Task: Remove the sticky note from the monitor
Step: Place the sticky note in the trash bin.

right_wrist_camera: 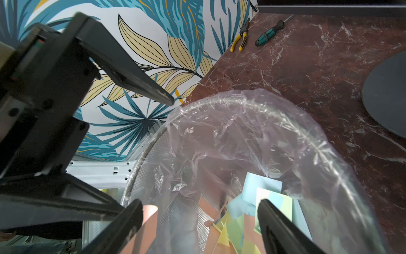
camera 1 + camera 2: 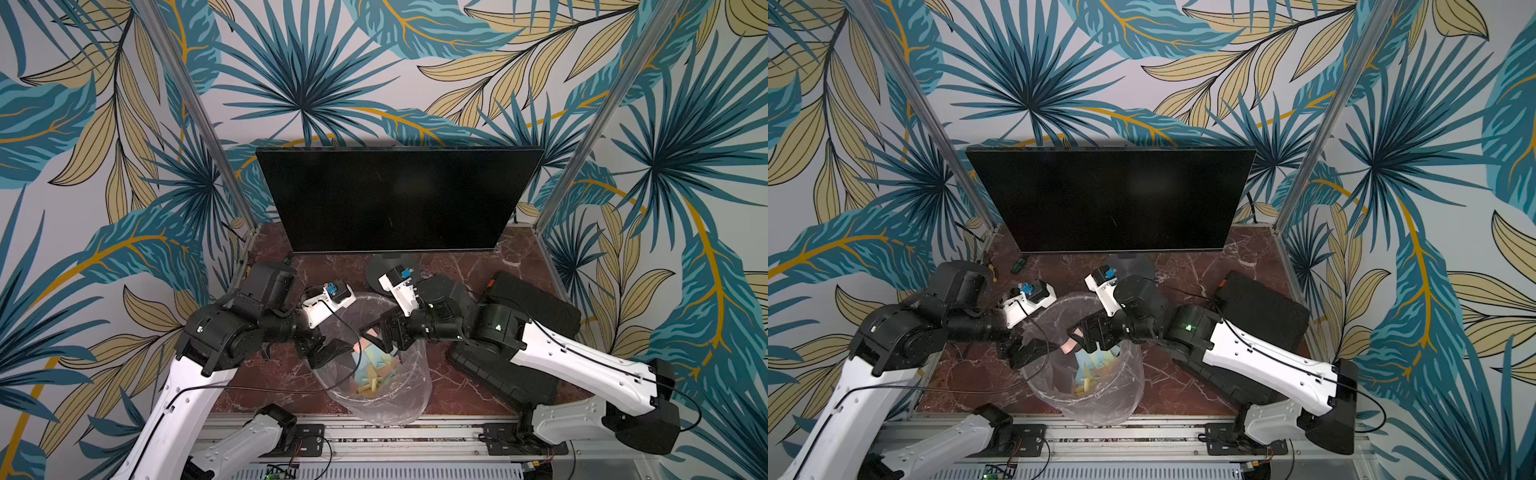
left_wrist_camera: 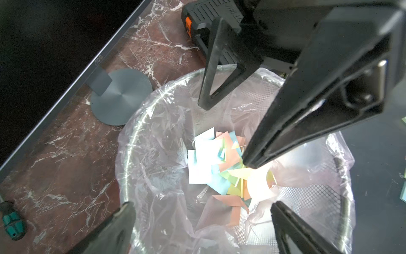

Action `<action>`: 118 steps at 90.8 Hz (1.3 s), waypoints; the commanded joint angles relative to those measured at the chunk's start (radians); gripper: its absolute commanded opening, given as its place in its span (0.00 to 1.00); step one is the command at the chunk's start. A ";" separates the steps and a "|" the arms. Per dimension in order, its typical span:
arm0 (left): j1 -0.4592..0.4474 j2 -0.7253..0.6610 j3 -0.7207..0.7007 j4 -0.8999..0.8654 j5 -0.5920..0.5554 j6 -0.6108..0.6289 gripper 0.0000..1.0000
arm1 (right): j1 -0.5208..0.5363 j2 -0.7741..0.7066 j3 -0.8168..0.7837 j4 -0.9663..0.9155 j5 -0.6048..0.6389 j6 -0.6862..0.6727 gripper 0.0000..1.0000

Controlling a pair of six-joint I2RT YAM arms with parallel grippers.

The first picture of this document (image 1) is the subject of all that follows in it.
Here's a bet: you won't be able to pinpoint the pile of discarded sticky notes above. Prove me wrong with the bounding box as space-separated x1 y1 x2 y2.
199 173 311 254

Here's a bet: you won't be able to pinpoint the green handled screwdriver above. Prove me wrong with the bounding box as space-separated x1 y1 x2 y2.
255 14 294 47

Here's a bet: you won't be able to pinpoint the yellow handled pliers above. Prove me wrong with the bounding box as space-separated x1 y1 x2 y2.
230 18 250 52

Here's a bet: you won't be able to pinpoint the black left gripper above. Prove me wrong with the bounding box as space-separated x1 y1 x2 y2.
1 25 99 178

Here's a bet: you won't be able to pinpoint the small pink sticky strip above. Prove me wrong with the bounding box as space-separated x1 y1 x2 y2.
120 205 158 254

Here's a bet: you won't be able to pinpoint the clear plastic lined waste bin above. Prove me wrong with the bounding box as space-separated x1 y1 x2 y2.
122 89 390 254

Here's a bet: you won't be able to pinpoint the grey round monitor stand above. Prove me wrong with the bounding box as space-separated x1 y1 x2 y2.
362 51 406 138

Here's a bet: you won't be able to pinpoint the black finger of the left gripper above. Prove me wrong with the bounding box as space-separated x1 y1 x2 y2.
71 12 174 106
1 174 124 229

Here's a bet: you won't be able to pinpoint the black computer monitor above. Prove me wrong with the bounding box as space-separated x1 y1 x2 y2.
258 0 406 18

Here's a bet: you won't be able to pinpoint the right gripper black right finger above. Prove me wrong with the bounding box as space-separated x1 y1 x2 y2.
257 199 325 254

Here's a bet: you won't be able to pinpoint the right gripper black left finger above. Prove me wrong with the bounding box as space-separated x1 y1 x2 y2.
81 200 143 254

